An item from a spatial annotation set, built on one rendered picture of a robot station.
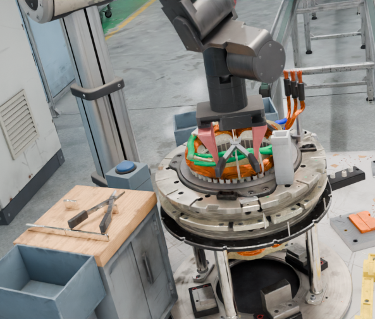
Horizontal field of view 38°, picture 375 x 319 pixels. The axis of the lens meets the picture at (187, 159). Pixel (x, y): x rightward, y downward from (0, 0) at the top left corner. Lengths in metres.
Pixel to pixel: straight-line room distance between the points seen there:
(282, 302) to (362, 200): 0.47
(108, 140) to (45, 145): 2.32
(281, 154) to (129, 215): 0.29
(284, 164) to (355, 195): 0.59
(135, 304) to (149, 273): 0.06
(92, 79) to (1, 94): 2.04
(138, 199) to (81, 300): 0.23
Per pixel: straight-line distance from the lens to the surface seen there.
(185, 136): 1.28
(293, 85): 1.01
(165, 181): 1.01
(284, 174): 0.93
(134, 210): 1.00
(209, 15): 0.75
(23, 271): 1.04
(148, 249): 1.06
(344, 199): 1.47
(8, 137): 3.34
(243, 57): 0.74
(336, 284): 1.18
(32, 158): 3.56
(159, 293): 1.13
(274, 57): 0.74
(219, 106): 0.81
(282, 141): 0.90
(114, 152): 1.40
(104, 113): 1.36
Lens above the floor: 1.57
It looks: 27 degrees down
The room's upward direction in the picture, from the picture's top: 11 degrees counter-clockwise
